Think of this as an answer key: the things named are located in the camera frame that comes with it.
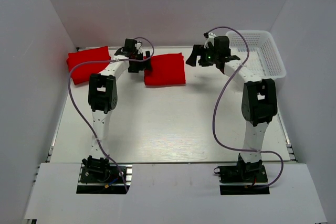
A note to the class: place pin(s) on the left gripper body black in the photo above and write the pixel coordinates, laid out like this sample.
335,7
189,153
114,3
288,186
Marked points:
142,65

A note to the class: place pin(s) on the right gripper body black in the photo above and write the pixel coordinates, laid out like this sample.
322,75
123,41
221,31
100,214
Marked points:
210,56

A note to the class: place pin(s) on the red t shirt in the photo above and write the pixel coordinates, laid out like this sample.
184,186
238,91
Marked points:
100,59
167,70

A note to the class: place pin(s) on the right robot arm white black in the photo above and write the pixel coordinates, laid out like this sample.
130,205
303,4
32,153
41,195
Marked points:
259,101

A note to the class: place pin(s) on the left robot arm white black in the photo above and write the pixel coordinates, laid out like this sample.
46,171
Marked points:
102,92

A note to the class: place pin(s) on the white plastic mesh basket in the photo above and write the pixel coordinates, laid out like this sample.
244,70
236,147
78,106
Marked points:
258,48

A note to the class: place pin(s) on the folded red t shirt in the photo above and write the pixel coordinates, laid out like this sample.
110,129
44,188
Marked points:
100,59

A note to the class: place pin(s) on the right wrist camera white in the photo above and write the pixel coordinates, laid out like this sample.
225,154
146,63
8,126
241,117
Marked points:
209,42

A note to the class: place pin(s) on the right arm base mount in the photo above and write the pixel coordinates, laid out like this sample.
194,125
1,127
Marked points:
242,179

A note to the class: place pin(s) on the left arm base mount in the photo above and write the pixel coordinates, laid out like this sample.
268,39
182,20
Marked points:
100,177

